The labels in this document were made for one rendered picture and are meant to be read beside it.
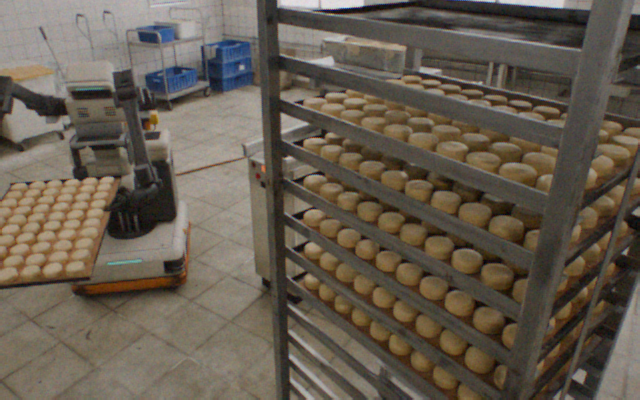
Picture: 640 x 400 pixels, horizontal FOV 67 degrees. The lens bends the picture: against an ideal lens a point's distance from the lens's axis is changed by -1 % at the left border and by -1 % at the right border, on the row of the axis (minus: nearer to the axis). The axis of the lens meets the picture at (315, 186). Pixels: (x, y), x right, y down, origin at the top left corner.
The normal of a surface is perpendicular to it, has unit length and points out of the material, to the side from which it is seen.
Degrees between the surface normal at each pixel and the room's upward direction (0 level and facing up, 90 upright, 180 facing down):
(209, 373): 0
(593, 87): 90
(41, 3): 90
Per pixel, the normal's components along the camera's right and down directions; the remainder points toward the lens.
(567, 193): -0.77, 0.29
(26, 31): 0.83, 0.25
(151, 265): 0.18, 0.43
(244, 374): 0.00, -0.90
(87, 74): 0.13, -0.36
